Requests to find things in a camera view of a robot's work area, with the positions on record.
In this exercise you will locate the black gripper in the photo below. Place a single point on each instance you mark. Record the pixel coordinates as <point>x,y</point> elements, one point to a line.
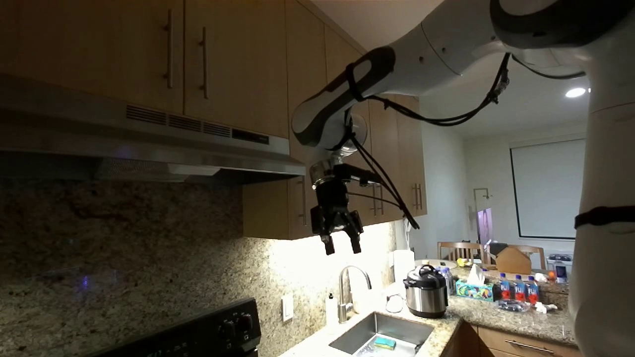
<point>331,208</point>

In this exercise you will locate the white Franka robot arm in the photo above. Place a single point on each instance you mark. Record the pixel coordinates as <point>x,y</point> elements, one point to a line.
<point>428,60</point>

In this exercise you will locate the black electric stove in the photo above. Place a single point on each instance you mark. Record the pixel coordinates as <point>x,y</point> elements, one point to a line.
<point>198,333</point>

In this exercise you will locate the round ceiling light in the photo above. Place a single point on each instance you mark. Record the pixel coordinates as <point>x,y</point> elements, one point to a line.
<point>575,91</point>

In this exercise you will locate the chrome kitchen faucet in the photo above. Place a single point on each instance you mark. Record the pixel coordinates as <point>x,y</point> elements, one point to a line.
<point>343,304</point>

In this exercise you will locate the white paper towel roll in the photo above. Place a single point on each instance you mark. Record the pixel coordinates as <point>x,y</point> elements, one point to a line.
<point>403,264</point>

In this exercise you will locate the white soap bottle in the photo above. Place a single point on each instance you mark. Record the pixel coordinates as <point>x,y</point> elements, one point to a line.
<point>331,318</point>

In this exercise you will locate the stainless steel sink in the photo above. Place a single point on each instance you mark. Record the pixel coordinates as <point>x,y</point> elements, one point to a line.
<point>369,327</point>

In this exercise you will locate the steel black pressure cooker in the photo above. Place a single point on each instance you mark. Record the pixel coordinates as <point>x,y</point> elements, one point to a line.
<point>424,294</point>

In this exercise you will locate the green blue sponge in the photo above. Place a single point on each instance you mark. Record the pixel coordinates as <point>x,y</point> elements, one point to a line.
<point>383,341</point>

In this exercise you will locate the slatted wood chair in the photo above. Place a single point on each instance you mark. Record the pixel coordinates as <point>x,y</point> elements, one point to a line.
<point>462,250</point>

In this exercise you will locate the green tissue box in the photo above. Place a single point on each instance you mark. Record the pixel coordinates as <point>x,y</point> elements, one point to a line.
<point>472,290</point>

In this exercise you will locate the range hood light panel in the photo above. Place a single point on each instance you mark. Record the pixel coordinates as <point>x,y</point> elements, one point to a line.
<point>190,171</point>

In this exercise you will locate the round backed wood chair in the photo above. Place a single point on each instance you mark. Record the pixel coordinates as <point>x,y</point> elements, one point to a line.
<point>514,260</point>

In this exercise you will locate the wood cabinet door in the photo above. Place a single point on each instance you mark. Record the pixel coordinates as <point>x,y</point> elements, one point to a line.
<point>85,52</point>
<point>244,66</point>

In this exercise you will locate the wood base cabinet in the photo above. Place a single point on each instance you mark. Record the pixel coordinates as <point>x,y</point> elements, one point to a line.
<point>516,343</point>

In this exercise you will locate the white projector screen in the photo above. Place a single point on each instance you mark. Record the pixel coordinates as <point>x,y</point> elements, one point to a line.
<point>545,189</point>

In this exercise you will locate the small blue package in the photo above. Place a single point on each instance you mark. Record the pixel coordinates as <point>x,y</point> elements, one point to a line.
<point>551,268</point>

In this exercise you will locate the stainless steel range hood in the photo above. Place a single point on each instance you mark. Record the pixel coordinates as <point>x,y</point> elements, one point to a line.
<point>131,135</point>

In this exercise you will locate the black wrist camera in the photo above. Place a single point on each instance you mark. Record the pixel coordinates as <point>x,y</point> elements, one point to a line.
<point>357,175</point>

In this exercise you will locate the tall wood wall cabinet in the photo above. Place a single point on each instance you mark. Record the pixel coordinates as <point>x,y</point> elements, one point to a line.
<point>268,210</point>

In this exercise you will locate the white wall outlet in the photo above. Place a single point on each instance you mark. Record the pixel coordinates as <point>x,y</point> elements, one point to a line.
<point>286,308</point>

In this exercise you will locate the purple wall hanging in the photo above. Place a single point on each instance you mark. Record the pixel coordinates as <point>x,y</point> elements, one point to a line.
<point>484,224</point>

